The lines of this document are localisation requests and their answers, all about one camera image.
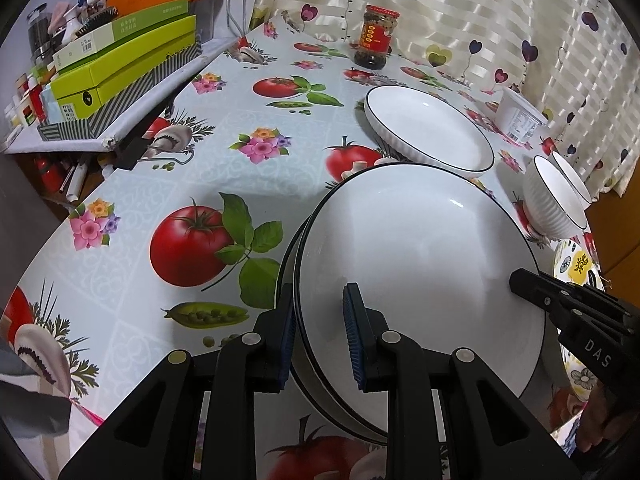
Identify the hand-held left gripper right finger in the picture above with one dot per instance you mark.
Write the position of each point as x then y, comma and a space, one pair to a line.
352, 345

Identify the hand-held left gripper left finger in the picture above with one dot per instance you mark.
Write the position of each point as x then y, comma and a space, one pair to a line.
286, 345

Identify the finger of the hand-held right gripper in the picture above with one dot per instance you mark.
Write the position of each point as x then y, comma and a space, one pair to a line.
535, 287

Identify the yellow floral plate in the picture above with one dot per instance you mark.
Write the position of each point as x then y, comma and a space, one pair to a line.
575, 262

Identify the white ribbed bowl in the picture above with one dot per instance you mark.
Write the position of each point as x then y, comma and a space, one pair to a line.
545, 205
575, 180

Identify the white ribbed plate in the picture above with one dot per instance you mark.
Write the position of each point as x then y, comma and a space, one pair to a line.
425, 250
430, 125
286, 260

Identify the person's right hand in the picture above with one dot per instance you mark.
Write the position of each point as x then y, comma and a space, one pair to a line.
602, 412

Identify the wooden cabinet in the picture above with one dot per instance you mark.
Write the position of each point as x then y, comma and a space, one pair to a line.
617, 230

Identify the white plastic tub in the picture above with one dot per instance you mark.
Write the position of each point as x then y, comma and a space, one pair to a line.
517, 115

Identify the vegetable print tablecloth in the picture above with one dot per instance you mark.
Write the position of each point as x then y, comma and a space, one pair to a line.
150, 170

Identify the white covered side table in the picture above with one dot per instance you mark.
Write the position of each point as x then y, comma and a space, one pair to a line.
150, 107

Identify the heart print curtain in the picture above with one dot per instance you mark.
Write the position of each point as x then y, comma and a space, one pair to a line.
450, 20

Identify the stack of green boxes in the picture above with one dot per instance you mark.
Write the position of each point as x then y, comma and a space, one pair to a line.
125, 110

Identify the red label sauce jar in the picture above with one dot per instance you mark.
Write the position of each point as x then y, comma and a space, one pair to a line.
375, 35

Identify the green white flat box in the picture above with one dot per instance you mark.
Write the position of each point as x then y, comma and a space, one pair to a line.
130, 27

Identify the cluster of small bottles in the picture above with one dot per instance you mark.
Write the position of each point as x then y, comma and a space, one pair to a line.
25, 105

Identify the black hairbrush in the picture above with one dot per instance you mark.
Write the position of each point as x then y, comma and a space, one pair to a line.
97, 17

